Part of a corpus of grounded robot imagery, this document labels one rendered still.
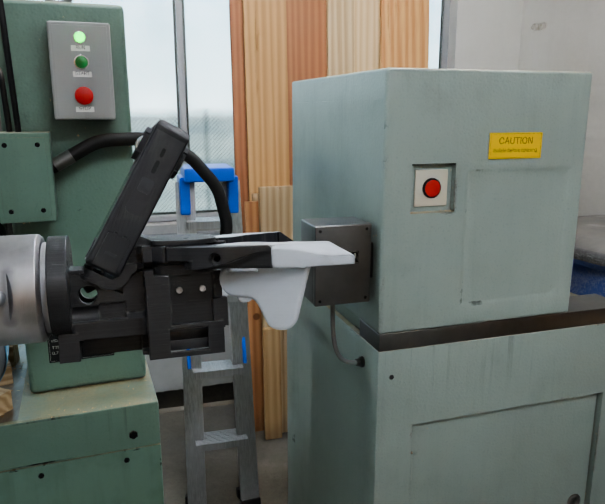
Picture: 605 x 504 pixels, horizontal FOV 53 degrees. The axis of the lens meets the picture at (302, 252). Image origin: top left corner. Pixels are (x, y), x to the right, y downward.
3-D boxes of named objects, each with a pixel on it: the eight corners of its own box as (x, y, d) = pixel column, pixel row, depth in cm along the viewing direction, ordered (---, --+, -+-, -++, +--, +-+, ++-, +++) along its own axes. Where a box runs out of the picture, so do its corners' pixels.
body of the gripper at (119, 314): (218, 330, 50) (62, 345, 47) (213, 225, 50) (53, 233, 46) (236, 352, 43) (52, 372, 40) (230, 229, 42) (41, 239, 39)
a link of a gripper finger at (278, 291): (357, 327, 42) (234, 322, 45) (354, 240, 41) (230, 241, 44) (345, 337, 39) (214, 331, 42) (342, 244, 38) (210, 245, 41)
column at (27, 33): (36, 352, 139) (1, 15, 123) (137, 340, 146) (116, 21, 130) (30, 395, 118) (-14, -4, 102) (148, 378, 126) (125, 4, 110)
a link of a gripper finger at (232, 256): (289, 265, 43) (181, 265, 46) (288, 240, 43) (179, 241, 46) (263, 275, 39) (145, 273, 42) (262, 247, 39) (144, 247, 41)
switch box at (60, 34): (55, 119, 110) (47, 24, 106) (114, 119, 113) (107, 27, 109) (54, 119, 104) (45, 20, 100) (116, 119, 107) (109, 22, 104)
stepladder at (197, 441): (184, 499, 218) (165, 164, 204) (253, 487, 225) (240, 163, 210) (187, 523, 203) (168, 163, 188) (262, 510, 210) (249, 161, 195)
